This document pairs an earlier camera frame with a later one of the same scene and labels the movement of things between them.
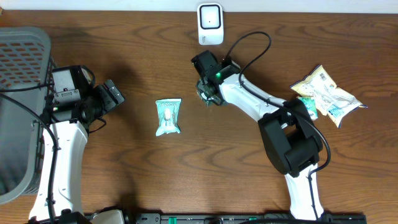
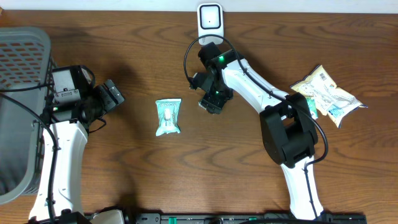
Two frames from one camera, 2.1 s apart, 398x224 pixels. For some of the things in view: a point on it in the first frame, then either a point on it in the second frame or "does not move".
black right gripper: (200, 78) -> (211, 104)
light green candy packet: (168, 114) does not move
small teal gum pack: (310, 104) does not move
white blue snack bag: (328, 96) does not move
